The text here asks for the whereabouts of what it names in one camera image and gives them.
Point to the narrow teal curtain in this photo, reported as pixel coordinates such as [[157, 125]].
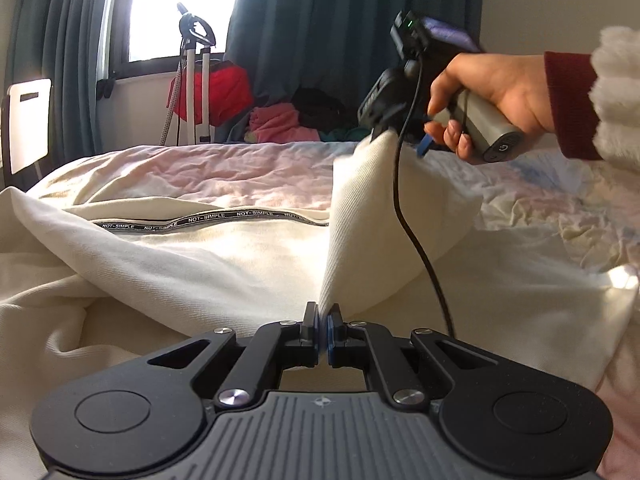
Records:
[[60, 35]]

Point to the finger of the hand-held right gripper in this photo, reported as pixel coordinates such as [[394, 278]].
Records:
[[425, 145], [386, 124]]

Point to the pink cloth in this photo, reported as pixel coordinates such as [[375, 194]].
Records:
[[280, 125]]

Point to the window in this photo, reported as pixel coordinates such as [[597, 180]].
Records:
[[150, 10]]

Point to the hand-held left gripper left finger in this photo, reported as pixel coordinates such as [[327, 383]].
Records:
[[314, 332]]

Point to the red cloth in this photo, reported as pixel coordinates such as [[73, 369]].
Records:
[[225, 90]]

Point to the black cloth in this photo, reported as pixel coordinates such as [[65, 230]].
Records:
[[320, 107]]

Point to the cream pants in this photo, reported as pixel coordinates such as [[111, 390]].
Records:
[[200, 260]]

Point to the garment steamer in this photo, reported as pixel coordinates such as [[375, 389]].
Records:
[[191, 90]]

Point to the person's right hand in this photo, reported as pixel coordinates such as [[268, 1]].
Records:
[[500, 85]]

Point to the person's right forearm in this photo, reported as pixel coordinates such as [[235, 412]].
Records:
[[575, 100]]

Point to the green cloth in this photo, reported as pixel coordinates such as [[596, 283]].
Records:
[[345, 134]]

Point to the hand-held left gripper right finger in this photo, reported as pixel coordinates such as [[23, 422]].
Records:
[[331, 334]]

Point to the wide teal curtain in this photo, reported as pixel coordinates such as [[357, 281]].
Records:
[[310, 20]]

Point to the white chair back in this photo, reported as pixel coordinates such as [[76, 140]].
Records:
[[30, 125]]

